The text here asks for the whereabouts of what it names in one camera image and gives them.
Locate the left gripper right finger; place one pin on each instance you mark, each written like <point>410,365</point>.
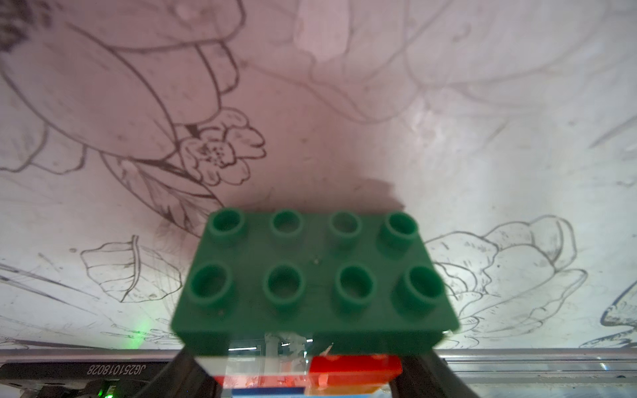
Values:
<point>428,376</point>

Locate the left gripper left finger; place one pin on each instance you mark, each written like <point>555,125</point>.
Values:
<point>183,377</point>

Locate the white lego brick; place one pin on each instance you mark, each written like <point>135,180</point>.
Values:
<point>257,372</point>

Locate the red lego brick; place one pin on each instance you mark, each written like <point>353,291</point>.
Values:
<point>353,370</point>

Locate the brown lego brick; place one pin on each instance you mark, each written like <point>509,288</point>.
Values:
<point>360,391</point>

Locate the blue lego brick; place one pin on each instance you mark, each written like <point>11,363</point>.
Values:
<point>271,392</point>

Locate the green lego brick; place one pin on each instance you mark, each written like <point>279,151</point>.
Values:
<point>338,283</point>

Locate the aluminium mounting rail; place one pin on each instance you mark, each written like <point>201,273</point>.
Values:
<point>487,372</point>

